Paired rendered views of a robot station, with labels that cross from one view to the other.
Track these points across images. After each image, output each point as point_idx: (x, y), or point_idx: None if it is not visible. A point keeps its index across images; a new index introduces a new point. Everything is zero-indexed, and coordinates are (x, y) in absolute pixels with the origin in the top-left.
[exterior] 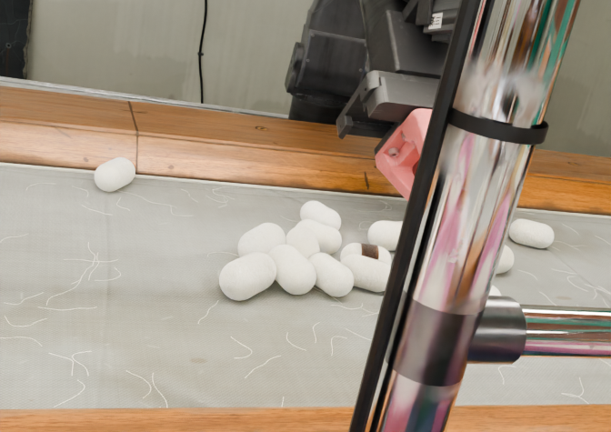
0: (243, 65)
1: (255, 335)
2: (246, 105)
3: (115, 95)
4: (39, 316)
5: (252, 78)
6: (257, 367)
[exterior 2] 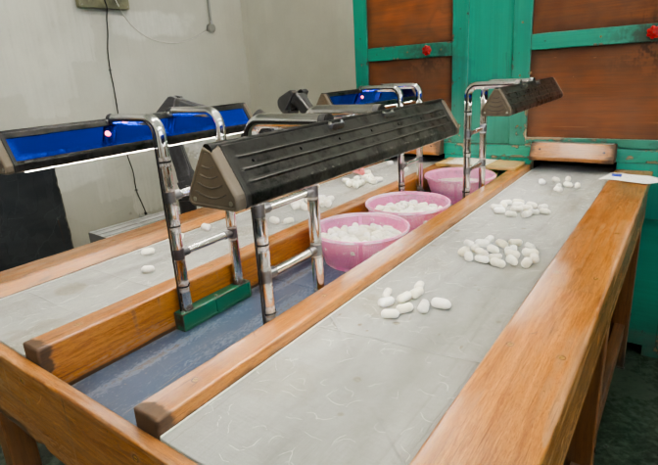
0: (154, 188)
1: (364, 189)
2: (161, 204)
3: None
4: (347, 195)
5: (159, 192)
6: (370, 190)
